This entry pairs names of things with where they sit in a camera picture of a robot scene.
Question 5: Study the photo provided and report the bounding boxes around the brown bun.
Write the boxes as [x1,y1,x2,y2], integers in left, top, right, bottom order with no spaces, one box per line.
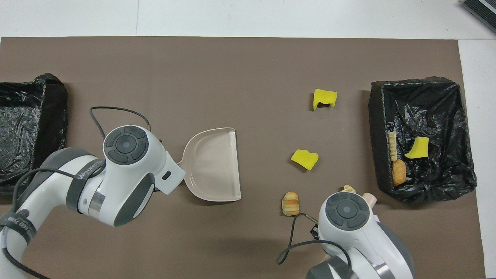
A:
[392,160,406,186]

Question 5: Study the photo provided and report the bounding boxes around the beige plastic dustpan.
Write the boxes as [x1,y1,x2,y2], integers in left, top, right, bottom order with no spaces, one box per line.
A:
[176,127,241,202]

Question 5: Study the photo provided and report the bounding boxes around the green and yellow sponge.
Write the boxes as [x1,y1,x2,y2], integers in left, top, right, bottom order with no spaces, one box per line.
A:
[405,136,430,159]

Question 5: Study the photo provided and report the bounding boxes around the bin with black bag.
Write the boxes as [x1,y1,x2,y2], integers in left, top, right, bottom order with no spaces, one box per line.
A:
[368,77,477,204]
[0,73,69,194]

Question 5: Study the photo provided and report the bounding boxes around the small striped croissant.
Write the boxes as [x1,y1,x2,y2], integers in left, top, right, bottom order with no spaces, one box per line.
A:
[282,192,300,217]

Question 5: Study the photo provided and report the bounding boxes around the notched yellow sponge piece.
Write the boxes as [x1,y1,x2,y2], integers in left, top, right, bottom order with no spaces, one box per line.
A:
[313,89,338,112]

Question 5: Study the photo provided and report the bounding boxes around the brown table mat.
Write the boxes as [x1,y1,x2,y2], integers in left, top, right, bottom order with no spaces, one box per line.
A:
[0,37,487,279]

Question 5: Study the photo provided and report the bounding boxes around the dark ribbed device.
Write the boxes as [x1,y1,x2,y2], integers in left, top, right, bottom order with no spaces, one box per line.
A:
[461,0,496,33]

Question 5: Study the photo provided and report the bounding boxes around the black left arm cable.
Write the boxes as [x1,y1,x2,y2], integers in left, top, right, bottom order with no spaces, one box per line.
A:
[90,107,151,140]

